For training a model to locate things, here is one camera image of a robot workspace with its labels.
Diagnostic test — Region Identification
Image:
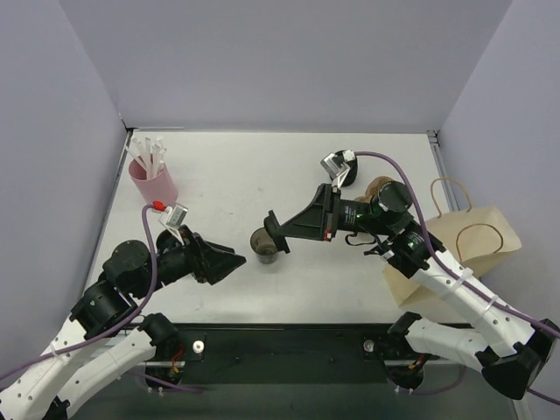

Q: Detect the grey paper coffee cup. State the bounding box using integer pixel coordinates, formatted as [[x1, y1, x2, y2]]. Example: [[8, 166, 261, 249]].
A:
[[249, 227, 278, 264]]

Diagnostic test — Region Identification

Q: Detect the stack of black lids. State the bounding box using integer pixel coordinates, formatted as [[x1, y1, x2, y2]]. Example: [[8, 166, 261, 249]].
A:
[[335, 150, 358, 187]]

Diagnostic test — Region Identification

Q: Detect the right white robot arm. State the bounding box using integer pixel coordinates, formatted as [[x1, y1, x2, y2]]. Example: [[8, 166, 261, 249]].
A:
[[263, 179, 559, 400]]

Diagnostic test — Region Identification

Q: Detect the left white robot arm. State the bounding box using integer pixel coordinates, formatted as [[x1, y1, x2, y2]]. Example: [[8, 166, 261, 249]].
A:
[[1, 226, 246, 419]]

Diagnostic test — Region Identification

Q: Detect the brown paper takeout bag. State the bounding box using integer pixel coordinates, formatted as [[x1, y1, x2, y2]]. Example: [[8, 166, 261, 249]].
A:
[[382, 176, 523, 307]]

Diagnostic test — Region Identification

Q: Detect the brown pulp cup carrier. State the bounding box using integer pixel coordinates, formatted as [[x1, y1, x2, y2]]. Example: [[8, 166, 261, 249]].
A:
[[353, 176, 393, 203]]

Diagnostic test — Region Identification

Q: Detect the pink straw holder cup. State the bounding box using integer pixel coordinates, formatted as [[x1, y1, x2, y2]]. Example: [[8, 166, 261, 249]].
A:
[[128, 160, 179, 206]]

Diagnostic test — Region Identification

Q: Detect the white wrapped straws bundle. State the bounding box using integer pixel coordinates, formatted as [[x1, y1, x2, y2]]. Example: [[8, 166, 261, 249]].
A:
[[124, 137, 167, 180]]

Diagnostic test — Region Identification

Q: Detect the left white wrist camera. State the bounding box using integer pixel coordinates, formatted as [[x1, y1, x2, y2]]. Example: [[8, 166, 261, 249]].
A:
[[152, 201, 188, 241]]

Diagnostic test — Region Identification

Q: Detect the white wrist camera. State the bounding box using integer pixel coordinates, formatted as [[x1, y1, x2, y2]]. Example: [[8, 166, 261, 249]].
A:
[[152, 201, 188, 241], [320, 150, 355, 188]]

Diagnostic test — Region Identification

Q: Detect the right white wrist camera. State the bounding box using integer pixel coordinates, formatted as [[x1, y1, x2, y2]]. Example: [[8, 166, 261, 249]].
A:
[[320, 150, 355, 188]]

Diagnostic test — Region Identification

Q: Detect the black mounting base plate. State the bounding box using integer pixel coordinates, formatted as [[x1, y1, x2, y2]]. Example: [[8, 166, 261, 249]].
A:
[[140, 324, 420, 386]]

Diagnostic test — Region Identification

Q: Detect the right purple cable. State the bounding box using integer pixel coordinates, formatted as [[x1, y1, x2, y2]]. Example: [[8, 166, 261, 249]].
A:
[[349, 150, 560, 402]]

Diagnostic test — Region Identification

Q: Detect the purple cable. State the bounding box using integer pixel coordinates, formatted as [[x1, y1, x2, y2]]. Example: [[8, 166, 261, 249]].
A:
[[0, 203, 202, 395], [349, 150, 560, 402]]

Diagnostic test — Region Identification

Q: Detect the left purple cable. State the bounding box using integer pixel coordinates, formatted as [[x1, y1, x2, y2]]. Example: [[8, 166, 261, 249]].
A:
[[0, 203, 202, 395]]

